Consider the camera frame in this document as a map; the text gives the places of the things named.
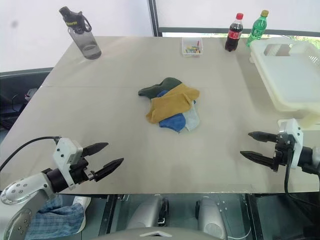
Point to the light blue cloth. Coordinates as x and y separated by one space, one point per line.
192 120

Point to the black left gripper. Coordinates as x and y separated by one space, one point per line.
80 172

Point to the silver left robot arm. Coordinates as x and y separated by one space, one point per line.
22 186

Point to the black window frame post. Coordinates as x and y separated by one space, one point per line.
154 17

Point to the white shoe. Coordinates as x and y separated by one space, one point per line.
81 200

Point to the mustard yellow sock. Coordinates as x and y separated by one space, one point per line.
170 105

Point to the grey robot torso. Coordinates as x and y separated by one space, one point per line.
155 233

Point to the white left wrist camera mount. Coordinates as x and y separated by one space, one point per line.
65 151

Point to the white plastic basket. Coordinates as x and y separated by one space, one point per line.
287 77

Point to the cola bottle with red cap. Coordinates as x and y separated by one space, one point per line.
233 35

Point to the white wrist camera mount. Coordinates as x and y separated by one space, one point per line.
295 132
65 151

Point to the silver rounded robot leg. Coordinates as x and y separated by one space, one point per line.
211 217
146 212

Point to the black table frame bar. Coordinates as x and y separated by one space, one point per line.
253 217
108 217

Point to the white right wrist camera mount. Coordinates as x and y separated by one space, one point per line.
295 132

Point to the green bottle with yellow cap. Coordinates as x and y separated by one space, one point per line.
257 27

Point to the dark side desk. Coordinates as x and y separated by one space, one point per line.
17 90

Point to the clear box of coloured bits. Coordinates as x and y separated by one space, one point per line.
192 48

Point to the grey transparent sports bottle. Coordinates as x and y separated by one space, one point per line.
85 37

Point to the dark grey cloth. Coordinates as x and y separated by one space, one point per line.
152 91

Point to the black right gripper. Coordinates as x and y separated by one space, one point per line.
282 152

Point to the blue checked cloth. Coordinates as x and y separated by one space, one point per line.
55 220

